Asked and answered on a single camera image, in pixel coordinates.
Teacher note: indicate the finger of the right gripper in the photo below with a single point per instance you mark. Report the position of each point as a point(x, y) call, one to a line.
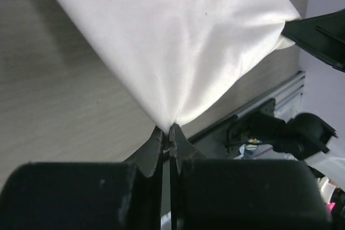
point(321, 36)

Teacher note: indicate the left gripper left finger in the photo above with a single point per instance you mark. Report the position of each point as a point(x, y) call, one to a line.
point(85, 195)

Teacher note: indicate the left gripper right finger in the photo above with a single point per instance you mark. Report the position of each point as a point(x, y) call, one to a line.
point(241, 194)

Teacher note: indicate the cream white t shirt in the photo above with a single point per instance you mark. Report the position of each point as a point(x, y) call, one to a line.
point(178, 57)

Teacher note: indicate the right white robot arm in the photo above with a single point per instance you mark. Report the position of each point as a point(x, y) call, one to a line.
point(307, 137)

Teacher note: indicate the aluminium frame rail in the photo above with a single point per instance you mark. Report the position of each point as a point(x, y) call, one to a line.
point(287, 95)

